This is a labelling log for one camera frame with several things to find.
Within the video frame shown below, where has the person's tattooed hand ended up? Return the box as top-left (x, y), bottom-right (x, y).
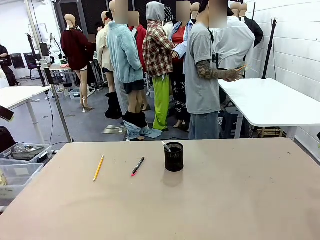
top-left (225, 68), bottom-right (244, 83)

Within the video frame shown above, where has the tattooed forearm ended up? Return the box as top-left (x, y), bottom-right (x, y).
top-left (195, 59), bottom-right (229, 81)

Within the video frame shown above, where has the grey marker pen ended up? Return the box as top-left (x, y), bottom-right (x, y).
top-left (161, 140), bottom-right (173, 153)

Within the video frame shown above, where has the black mesh pen holder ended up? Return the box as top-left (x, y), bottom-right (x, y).
top-left (163, 141), bottom-right (185, 173)

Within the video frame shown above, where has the black pen with pink cap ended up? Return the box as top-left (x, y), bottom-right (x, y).
top-left (130, 156), bottom-right (146, 178)

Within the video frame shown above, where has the person in grey t-shirt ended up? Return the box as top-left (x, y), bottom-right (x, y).
top-left (183, 0), bottom-right (244, 141)

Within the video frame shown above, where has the mannequin in white shirt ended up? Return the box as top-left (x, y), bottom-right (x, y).
top-left (213, 2), bottom-right (256, 71)

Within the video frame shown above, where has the white table with rounded corner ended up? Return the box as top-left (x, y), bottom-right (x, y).
top-left (217, 77), bottom-right (320, 141)

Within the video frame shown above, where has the black tripod stand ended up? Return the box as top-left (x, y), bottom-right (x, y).
top-left (261, 17), bottom-right (279, 81)

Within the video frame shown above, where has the mannequin in black jacket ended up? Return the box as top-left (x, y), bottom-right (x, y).
top-left (238, 2), bottom-right (265, 48)

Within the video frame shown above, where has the mannequin in red top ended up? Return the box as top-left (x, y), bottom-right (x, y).
top-left (169, 1), bottom-right (195, 130)

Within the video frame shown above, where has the mannequin in plaid hooded jacket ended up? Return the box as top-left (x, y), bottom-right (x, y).
top-left (142, 1), bottom-right (177, 132)

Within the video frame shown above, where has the mannequin in red jacket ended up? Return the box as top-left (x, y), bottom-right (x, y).
top-left (128, 11), bottom-right (148, 73)

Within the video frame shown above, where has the mannequin in light blue fleece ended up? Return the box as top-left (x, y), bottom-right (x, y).
top-left (106, 0), bottom-right (163, 141)

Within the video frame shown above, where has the mannequin in cream jacket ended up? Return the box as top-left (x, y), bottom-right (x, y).
top-left (95, 10), bottom-right (116, 93)

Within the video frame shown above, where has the mannequin in maroon sweater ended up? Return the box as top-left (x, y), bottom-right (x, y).
top-left (60, 13), bottom-right (95, 113)

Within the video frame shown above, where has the yellow pencil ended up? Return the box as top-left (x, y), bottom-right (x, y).
top-left (92, 154), bottom-right (105, 182)

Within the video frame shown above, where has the metal pole stand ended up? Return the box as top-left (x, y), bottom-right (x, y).
top-left (24, 0), bottom-right (74, 144)

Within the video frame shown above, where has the black office chair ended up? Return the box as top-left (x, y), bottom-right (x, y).
top-left (23, 52), bottom-right (38, 81)

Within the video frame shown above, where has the white table with white legs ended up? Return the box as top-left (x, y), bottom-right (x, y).
top-left (0, 85), bottom-right (52, 146)

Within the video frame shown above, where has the clear plastic bin with clutter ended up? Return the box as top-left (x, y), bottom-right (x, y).
top-left (0, 142), bottom-right (53, 166)

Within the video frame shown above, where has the person in black clothes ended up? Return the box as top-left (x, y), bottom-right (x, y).
top-left (0, 42), bottom-right (21, 87)

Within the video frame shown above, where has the clear plastic storage bin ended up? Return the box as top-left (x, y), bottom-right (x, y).
top-left (0, 162), bottom-right (45, 207)

